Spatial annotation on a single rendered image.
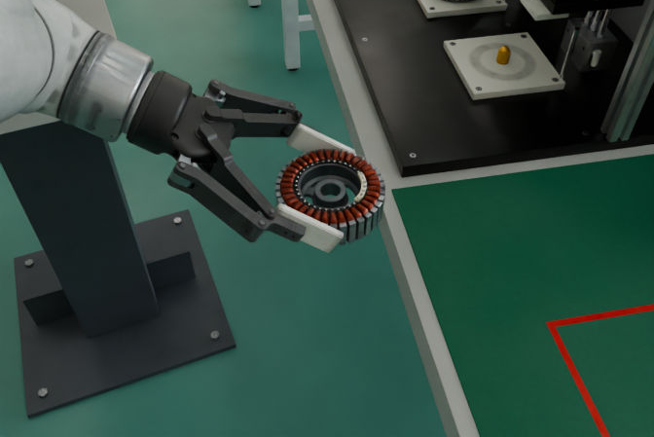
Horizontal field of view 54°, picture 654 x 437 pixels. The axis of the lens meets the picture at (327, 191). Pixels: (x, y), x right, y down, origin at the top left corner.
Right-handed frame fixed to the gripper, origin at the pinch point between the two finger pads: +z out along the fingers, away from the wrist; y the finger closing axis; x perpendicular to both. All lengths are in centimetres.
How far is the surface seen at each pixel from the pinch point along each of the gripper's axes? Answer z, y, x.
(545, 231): 31.4, -11.8, -1.1
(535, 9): 24, -45, 10
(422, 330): 18.1, 4.7, -8.9
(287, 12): 4, -147, -74
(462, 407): 21.7, 13.7, -6.6
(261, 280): 22, -53, -91
